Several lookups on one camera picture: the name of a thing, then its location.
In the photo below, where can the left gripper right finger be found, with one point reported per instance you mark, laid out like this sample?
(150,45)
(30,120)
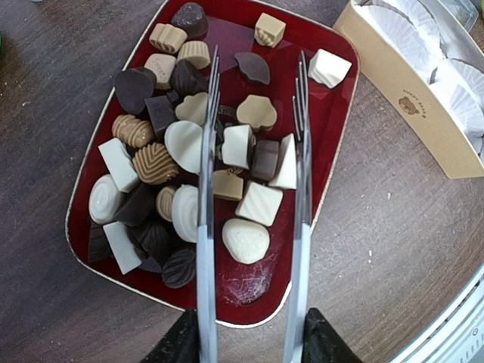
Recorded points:
(322,344)

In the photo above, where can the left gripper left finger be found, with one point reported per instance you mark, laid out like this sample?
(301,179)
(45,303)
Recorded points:
(180,344)

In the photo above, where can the tan chocolate piece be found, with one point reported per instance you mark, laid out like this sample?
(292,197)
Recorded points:
(227,185)

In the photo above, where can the cream chocolate piece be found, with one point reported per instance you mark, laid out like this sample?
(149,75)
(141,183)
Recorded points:
(237,146)

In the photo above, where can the beige chocolate piece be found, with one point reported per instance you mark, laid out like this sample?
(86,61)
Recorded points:
(258,112)

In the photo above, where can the dark shell chocolate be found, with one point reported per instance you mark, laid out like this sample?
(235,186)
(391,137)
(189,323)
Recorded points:
(254,67)

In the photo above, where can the white block chocolate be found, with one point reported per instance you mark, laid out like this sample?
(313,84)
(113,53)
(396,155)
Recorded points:
(328,69)

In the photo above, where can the beige cube chocolate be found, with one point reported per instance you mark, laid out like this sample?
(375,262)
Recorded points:
(269,30)

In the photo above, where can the beige tin box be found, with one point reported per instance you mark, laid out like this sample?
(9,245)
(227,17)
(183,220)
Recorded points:
(400,84)

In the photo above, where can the white paper cup liner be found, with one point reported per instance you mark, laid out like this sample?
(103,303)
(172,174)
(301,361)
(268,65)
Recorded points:
(458,86)
(410,28)

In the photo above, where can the front aluminium rail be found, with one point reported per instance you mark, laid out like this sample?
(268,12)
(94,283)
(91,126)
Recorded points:
(457,334)

